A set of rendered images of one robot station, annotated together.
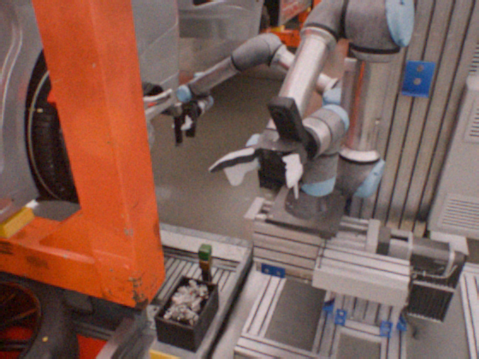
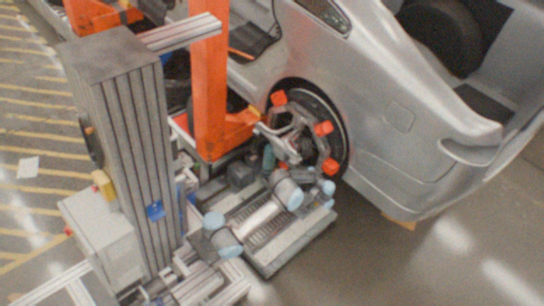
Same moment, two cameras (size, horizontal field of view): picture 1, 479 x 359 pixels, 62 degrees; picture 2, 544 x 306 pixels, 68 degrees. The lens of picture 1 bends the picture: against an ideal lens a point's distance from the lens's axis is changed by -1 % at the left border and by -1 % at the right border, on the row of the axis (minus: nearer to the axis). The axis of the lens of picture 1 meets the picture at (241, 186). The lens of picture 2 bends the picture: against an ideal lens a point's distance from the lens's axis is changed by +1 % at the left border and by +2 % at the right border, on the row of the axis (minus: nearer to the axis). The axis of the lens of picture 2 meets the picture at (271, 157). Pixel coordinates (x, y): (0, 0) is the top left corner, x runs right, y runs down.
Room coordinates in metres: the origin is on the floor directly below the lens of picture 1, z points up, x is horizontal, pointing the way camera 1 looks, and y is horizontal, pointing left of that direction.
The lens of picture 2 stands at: (2.18, -1.33, 2.88)
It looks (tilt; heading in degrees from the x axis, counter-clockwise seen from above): 49 degrees down; 111
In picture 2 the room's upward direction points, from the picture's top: 10 degrees clockwise
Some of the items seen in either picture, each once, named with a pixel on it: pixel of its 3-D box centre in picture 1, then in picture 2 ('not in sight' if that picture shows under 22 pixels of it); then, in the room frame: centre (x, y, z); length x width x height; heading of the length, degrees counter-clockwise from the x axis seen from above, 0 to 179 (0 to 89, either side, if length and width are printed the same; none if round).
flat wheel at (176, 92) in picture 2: not in sight; (176, 73); (0.13, 1.12, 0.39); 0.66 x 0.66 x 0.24
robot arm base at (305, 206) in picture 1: (309, 193); not in sight; (1.09, -0.22, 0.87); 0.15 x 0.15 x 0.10
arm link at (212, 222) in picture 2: (336, 108); (214, 225); (1.56, -0.39, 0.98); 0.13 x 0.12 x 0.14; 154
